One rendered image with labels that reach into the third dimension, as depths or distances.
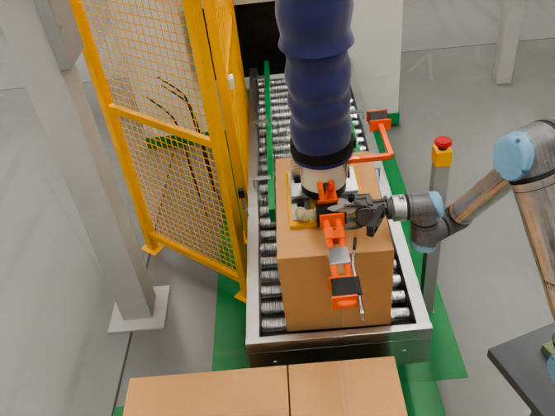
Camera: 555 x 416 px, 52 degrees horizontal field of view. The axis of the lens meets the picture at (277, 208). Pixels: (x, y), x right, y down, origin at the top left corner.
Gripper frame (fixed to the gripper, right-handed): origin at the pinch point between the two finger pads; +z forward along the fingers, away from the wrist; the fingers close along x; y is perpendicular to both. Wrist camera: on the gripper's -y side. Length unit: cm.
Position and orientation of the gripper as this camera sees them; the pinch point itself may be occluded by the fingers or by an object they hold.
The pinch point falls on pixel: (331, 218)
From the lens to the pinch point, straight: 191.0
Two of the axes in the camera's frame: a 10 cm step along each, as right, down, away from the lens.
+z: -9.9, 1.0, 0.4
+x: -1.0, -7.7, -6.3
